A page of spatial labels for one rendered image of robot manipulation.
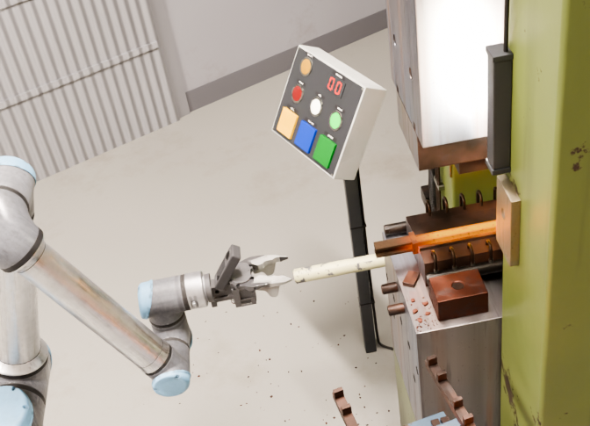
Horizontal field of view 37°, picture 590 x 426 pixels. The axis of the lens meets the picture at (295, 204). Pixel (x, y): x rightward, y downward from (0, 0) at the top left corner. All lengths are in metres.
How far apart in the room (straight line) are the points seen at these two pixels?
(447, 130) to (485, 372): 0.68
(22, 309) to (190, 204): 2.01
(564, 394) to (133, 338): 0.95
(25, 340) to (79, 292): 0.33
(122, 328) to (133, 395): 1.31
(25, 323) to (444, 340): 1.00
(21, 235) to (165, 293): 0.43
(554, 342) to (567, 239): 0.27
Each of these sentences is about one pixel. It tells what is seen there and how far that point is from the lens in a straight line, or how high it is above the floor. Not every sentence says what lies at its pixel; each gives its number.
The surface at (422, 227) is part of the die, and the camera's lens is 2.25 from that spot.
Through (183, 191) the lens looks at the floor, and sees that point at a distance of 4.20.
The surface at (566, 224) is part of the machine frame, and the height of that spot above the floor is 1.41.
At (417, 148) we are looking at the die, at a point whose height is 1.33.
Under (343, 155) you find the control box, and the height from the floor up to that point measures 1.02.
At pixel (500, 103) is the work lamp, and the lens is 1.68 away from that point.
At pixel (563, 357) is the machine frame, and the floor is 1.06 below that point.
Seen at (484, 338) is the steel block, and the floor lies 0.85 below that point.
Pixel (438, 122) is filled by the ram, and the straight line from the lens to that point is 1.84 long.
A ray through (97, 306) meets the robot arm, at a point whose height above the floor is 1.14.
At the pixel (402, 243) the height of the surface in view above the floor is 1.01.
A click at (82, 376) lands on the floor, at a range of 3.48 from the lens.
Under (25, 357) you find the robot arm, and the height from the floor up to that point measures 0.90.
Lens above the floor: 2.45
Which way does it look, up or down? 38 degrees down
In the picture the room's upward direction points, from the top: 10 degrees counter-clockwise
